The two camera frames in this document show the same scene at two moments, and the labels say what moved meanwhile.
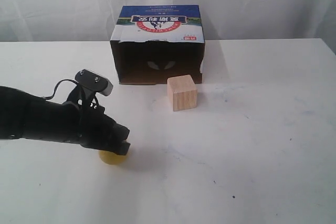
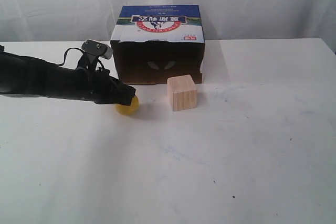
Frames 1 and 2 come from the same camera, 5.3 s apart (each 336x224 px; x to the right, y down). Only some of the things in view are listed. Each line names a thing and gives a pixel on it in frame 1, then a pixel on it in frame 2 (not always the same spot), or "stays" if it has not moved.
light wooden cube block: (182, 92) stays
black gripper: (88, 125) to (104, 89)
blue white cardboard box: (150, 43) stays
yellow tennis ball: (111, 158) to (128, 110)
